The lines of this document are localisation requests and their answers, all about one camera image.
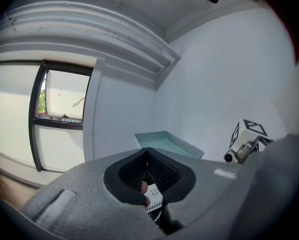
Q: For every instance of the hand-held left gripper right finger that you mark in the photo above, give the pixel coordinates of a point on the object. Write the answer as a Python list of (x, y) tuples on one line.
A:
[(209, 196)]

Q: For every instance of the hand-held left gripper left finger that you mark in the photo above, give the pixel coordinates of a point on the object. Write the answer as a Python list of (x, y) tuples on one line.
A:
[(84, 196)]

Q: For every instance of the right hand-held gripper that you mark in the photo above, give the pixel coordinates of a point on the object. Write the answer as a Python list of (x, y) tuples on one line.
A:
[(247, 136)]

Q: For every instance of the light blue rectangular pan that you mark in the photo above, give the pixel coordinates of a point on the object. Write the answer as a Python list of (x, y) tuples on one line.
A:
[(164, 141)]

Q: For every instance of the person's left hand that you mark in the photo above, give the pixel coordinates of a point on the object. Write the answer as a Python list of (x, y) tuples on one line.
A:
[(144, 187)]

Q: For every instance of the black window frame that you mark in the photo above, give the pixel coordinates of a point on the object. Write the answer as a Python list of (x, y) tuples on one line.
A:
[(37, 96)]

